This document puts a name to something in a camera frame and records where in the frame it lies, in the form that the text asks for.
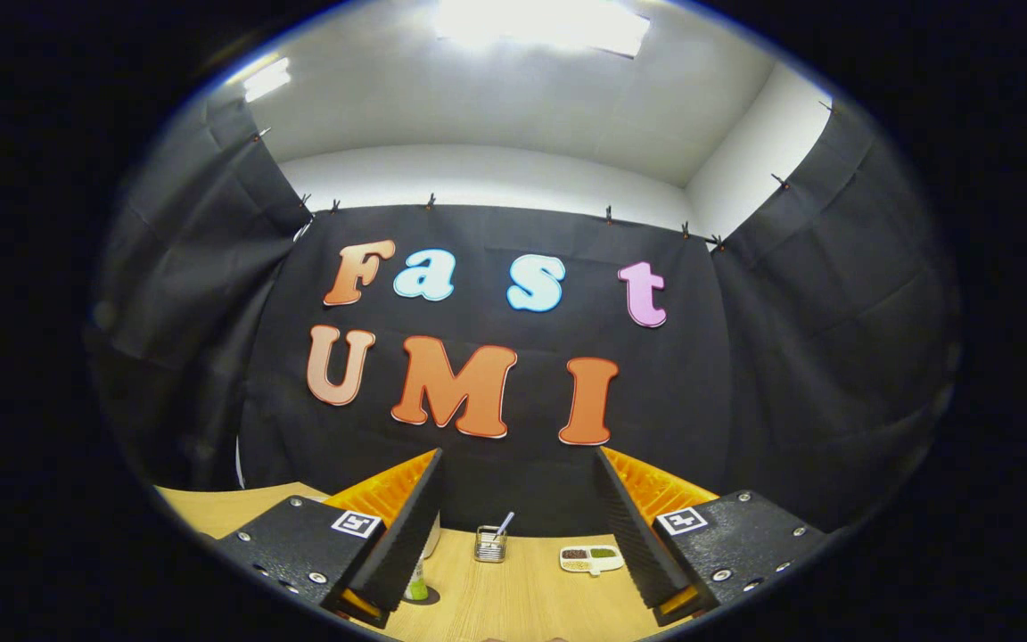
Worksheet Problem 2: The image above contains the long ceiling light strip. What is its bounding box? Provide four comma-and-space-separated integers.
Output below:
242, 58, 293, 103

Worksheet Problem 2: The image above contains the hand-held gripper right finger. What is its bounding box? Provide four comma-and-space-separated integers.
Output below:
594, 446, 835, 627

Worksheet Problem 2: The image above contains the white divided snack dish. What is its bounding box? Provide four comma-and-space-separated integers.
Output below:
559, 545, 626, 577

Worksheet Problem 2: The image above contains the rectangular ceiling light panel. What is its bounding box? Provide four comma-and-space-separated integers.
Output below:
433, 0, 653, 59

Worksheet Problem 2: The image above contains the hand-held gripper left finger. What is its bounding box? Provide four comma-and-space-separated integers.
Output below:
210, 448, 445, 630

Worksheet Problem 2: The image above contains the wooden table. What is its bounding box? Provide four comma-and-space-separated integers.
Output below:
155, 481, 684, 642

